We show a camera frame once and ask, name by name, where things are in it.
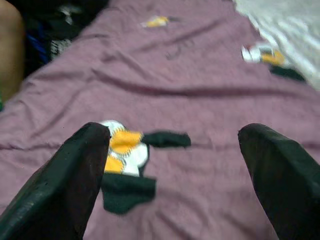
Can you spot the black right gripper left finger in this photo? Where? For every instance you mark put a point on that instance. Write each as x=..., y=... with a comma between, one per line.
x=55, y=192

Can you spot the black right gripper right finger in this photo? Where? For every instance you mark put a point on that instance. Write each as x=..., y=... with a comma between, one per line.
x=287, y=190

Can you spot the purple duck print blanket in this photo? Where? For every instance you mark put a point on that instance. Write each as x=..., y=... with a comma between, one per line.
x=187, y=100

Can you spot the person in grey shorts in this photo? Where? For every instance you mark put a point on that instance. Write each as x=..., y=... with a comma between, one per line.
x=11, y=50

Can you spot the black bag with white print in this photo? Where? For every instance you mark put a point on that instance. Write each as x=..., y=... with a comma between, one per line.
x=57, y=25

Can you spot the white quilted mattress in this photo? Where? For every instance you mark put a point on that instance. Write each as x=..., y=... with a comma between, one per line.
x=295, y=22

